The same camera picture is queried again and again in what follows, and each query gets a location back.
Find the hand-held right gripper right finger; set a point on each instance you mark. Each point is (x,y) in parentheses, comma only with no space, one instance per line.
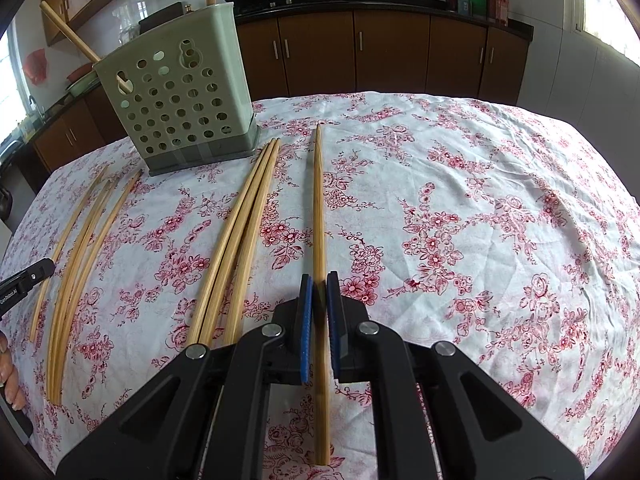
(334,335)

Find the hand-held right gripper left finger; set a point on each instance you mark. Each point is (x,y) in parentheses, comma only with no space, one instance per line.
(306,330)

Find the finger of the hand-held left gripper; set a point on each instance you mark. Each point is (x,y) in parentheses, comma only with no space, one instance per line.
(40,271)

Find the green perforated chopstick holder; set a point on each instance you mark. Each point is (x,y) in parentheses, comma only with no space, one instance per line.
(215,25)

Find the person's left hand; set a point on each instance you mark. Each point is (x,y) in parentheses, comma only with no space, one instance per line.
(9,365)

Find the red floral white tablecloth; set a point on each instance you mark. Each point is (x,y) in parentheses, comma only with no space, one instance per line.
(450,260)

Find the sliding window above sink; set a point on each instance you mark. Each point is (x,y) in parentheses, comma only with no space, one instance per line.
(12,90)

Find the green plastic basin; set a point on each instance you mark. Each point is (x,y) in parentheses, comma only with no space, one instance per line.
(82,84)

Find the red hanging plastic bag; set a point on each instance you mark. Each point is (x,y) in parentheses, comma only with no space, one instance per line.
(34,66)

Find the dark countertop oven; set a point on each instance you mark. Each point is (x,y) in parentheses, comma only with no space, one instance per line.
(160,17)

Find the brown lower kitchen cabinets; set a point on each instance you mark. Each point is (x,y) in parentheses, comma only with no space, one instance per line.
(390,50)

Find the black gas stove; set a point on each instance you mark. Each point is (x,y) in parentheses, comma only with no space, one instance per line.
(300,1)

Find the black kitchen countertop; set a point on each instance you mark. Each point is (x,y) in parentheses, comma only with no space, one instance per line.
(400,4)

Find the large bright window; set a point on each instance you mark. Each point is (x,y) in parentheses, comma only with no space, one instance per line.
(612,5)

